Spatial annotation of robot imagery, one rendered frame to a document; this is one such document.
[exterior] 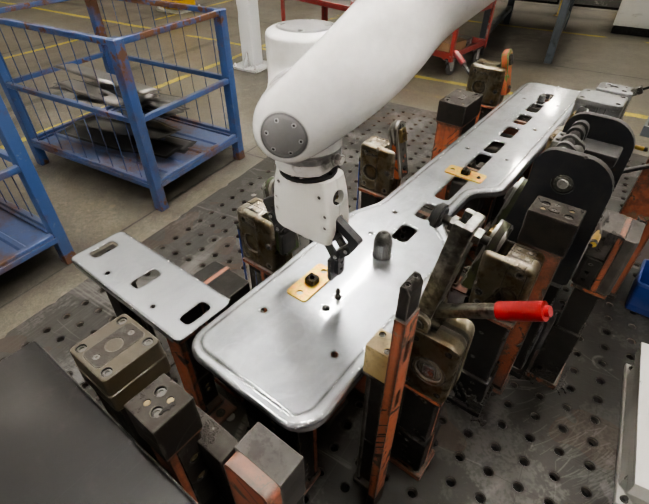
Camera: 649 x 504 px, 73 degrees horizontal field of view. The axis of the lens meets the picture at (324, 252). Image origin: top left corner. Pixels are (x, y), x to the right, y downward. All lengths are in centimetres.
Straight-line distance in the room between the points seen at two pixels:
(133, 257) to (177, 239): 54
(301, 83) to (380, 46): 7
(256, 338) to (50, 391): 25
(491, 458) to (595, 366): 34
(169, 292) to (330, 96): 43
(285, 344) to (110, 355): 21
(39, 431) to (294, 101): 43
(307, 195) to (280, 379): 23
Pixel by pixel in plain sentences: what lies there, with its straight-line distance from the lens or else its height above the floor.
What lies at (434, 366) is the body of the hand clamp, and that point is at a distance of 60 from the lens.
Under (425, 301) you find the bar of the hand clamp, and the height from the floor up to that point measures 109.
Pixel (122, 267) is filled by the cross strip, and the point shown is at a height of 100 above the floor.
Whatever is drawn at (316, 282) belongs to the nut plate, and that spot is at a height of 101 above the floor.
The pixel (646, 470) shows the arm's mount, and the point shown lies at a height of 78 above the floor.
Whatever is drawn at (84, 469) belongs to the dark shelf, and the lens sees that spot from 54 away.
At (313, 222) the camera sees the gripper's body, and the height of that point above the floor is 114.
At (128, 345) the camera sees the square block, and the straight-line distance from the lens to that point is 58.
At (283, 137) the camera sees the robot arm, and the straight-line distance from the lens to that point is 43.
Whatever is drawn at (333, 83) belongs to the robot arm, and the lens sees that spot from 40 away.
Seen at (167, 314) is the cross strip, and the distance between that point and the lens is 68.
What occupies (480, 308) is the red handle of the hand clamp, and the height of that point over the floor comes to 111.
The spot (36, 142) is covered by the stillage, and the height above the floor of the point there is 19.
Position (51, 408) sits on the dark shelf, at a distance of 60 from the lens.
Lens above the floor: 148
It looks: 40 degrees down
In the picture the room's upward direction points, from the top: straight up
